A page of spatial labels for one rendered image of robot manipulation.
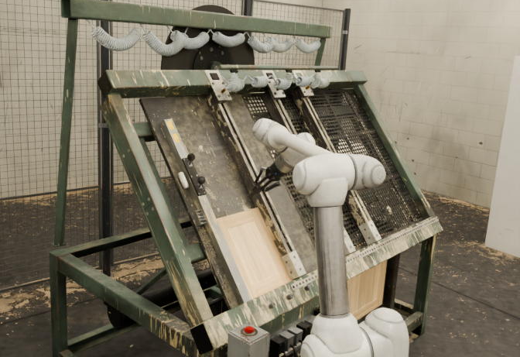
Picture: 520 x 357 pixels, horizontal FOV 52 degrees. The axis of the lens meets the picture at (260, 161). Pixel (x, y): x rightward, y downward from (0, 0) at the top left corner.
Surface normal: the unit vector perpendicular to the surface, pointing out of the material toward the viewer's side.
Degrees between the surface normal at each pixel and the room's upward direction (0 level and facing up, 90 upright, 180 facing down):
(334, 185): 79
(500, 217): 90
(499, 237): 90
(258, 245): 51
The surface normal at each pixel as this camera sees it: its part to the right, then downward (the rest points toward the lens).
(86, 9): 0.74, 0.19
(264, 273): 0.61, -0.47
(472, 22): -0.77, 0.10
